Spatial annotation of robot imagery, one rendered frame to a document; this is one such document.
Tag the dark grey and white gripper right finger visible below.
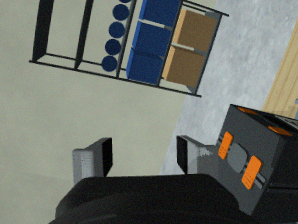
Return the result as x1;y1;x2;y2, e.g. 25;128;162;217
176;135;219;181

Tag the dark grey case with orange latches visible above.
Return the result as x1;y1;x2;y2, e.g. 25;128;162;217
216;104;298;224

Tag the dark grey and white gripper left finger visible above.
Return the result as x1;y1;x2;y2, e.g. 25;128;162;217
72;138;113;186

